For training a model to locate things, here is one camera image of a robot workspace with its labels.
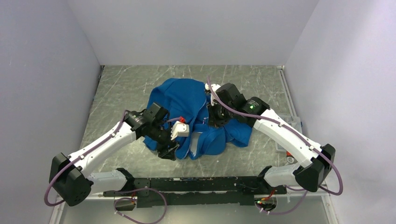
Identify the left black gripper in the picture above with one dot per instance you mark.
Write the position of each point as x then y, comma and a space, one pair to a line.
164, 151

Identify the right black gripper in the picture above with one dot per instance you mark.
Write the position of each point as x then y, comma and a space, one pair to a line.
213, 121

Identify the blue zip jacket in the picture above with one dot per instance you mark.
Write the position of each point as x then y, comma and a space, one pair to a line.
184, 97

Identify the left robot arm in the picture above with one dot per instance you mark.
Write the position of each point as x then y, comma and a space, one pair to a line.
73, 177

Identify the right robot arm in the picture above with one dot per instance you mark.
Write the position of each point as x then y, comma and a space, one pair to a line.
314, 161

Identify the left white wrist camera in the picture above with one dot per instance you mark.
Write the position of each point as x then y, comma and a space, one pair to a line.
179, 129

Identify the orange handled adjustable wrench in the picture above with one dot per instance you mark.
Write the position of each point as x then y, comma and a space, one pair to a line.
290, 158

